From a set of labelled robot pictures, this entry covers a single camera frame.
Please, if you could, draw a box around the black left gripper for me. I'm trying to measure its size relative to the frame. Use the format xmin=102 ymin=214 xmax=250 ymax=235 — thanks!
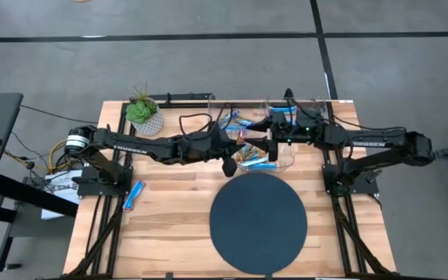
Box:
xmin=194 ymin=125 xmax=246 ymax=178

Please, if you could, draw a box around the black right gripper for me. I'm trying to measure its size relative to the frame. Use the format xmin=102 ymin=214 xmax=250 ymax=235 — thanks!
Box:
xmin=243 ymin=110 xmax=327 ymax=163

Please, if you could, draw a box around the blue and red granola bar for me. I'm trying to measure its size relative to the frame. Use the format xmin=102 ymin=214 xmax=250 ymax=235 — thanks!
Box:
xmin=122 ymin=180 xmax=147 ymax=212
xmin=219 ymin=110 xmax=241 ymax=124

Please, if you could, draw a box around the large clear plastic bin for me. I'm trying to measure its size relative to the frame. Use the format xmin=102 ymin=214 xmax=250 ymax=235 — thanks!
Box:
xmin=232 ymin=131 xmax=296 ymax=173

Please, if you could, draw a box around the round blue woven placemat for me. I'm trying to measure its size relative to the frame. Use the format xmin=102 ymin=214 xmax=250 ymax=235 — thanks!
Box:
xmin=209 ymin=172 xmax=309 ymax=276

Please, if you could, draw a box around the white triangle pattern planter pot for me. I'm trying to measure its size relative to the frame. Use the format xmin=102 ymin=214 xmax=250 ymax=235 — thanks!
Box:
xmin=132 ymin=110 xmax=165 ymax=138

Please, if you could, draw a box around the green succulent plant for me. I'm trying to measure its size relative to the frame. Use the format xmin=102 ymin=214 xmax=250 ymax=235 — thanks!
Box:
xmin=125 ymin=86 xmax=159 ymax=125

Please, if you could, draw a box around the white printed paper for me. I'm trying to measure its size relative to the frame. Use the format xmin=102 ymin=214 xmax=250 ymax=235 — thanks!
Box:
xmin=40 ymin=169 xmax=84 ymax=221

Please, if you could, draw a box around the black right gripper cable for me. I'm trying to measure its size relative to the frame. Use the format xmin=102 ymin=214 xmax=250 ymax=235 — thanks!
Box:
xmin=285 ymin=96 xmax=328 ymax=121

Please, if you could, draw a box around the looped black gripper cable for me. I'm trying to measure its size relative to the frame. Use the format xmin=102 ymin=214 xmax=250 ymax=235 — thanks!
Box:
xmin=178 ymin=102 xmax=235 ymax=138

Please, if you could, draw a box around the black aluminium rig frame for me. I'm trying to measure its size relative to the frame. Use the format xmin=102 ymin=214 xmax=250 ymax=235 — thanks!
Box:
xmin=64 ymin=92 xmax=398 ymax=280

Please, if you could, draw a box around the yellow cable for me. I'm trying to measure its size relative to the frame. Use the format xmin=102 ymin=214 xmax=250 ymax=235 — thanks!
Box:
xmin=4 ymin=138 xmax=69 ymax=173

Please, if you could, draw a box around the black desk leg frame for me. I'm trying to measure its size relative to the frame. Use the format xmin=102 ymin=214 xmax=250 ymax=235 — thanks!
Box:
xmin=0 ymin=173 xmax=79 ymax=273

